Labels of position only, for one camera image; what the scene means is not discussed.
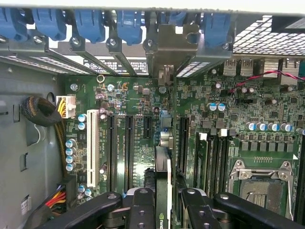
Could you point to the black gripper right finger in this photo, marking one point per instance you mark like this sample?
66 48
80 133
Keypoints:
201 214

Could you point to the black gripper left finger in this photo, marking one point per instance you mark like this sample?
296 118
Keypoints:
143 210

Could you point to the empty RAM slot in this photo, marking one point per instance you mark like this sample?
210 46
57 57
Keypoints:
224 164
214 167
300 179

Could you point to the green motherboard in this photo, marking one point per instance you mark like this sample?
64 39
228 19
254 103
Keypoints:
140 155

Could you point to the long PCIe expansion slot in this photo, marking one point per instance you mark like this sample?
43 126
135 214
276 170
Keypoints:
111 155
129 155
184 143

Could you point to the CPU socket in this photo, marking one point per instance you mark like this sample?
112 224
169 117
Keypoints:
262 198

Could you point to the black main power connector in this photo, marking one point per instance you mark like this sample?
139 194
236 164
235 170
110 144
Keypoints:
70 190

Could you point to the white PCI expansion slot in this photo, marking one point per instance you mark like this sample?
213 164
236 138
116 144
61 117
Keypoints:
93 148

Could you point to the short PCIe expansion slot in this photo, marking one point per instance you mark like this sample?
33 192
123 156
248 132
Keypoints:
147 127

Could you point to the blue top capacitor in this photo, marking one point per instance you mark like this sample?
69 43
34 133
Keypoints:
81 126
221 106
274 127
212 106
82 117
70 167
287 127
70 151
251 126
262 126
70 159
70 143

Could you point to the socket locking lever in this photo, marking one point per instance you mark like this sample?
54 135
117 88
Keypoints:
292 190

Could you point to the white power connector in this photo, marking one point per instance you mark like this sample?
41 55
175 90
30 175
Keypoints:
70 105

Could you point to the open PC case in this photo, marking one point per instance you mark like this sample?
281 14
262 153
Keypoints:
14 155

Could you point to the metal slot blanking plate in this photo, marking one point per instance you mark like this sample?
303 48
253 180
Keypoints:
95 59
209 56
59 63
124 62

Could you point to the silver USB port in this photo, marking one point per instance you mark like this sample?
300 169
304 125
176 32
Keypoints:
230 68
246 68

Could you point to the silver rear port housing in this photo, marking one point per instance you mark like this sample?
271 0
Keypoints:
274 66
291 71

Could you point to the teal rear port block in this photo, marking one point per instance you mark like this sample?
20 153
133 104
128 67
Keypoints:
301 70

